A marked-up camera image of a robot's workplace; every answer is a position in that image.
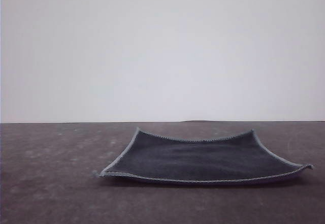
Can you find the purple towel with grey hem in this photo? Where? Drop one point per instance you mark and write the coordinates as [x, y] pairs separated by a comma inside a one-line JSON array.
[[193, 160]]

